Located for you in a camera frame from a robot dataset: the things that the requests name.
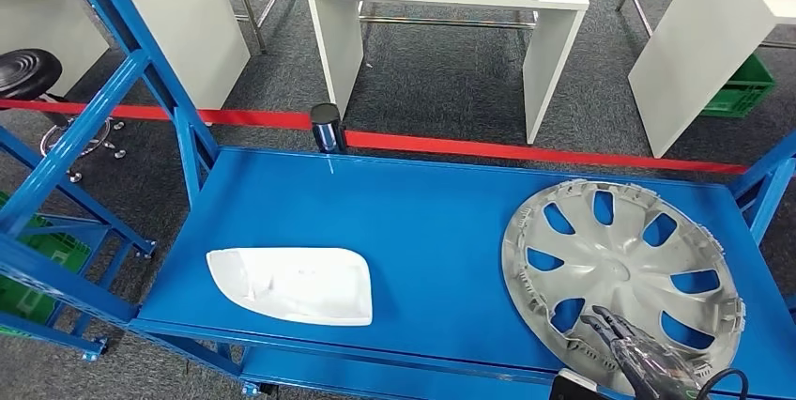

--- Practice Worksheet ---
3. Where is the red barrier tape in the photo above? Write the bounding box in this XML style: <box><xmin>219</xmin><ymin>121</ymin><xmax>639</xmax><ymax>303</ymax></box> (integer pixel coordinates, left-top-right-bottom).
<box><xmin>0</xmin><ymin>98</ymin><xmax>751</xmax><ymax>176</ymax></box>

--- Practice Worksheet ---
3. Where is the blue metal shelf rack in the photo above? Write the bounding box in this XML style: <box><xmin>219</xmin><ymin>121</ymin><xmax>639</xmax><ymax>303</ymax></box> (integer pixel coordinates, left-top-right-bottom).
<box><xmin>0</xmin><ymin>0</ymin><xmax>796</xmax><ymax>400</ymax></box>
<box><xmin>0</xmin><ymin>126</ymin><xmax>157</xmax><ymax>364</ymax></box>

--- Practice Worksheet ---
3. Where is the white mirror cover part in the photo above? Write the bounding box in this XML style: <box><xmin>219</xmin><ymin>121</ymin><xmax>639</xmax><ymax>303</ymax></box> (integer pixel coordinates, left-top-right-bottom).
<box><xmin>206</xmin><ymin>247</ymin><xmax>375</xmax><ymax>328</ymax></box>

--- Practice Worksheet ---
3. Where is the green plastic crate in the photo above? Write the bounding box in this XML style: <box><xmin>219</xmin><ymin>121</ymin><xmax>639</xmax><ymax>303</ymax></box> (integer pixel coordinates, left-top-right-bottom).
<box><xmin>0</xmin><ymin>190</ymin><xmax>93</xmax><ymax>337</ymax></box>
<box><xmin>701</xmin><ymin>53</ymin><xmax>777</xmax><ymax>119</ymax></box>

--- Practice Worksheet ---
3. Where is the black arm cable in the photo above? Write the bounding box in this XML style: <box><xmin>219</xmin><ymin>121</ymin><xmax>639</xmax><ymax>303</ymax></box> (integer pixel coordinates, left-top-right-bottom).
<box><xmin>695</xmin><ymin>367</ymin><xmax>752</xmax><ymax>400</ymax></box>

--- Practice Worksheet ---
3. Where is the black round stool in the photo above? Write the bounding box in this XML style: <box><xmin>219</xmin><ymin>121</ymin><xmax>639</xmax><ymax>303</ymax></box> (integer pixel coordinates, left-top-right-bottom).
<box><xmin>0</xmin><ymin>48</ymin><xmax>128</xmax><ymax>185</ymax></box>

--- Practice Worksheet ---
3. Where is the silver wheel hubcap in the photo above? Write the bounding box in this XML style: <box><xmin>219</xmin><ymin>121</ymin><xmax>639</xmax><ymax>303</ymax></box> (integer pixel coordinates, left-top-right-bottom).
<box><xmin>500</xmin><ymin>179</ymin><xmax>746</xmax><ymax>397</ymax></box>

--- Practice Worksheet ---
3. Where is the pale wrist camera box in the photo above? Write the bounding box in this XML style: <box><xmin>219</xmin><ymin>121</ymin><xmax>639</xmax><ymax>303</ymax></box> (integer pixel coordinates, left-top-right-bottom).
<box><xmin>548</xmin><ymin>369</ymin><xmax>614</xmax><ymax>400</ymax></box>

